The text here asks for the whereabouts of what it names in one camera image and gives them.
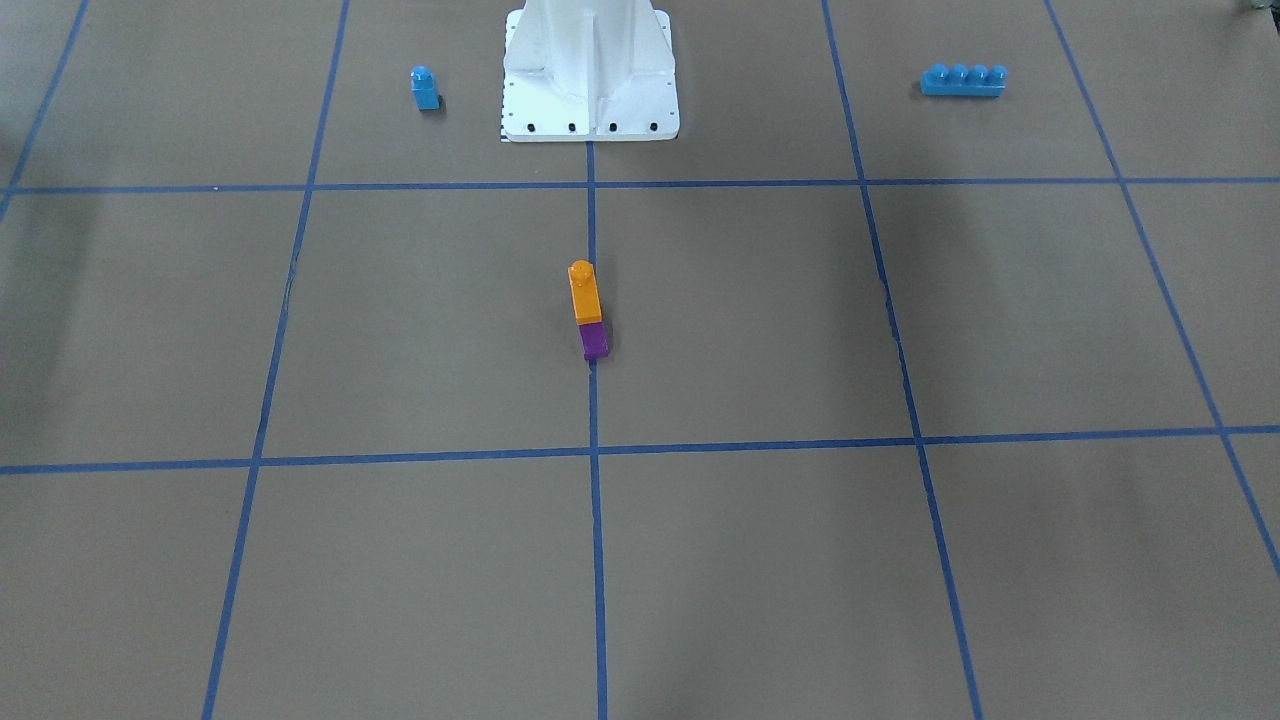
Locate small blue block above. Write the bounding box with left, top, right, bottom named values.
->
left=410, top=65, right=442, bottom=111

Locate purple trapezoid block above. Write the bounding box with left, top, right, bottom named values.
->
left=579, top=322, right=611, bottom=363

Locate long blue block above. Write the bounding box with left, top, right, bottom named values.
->
left=919, top=63, right=1009, bottom=97

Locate orange trapezoid block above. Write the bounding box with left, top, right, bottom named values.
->
left=567, top=259, right=603, bottom=325

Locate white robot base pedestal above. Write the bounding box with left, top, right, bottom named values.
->
left=500, top=1, right=681, bottom=143

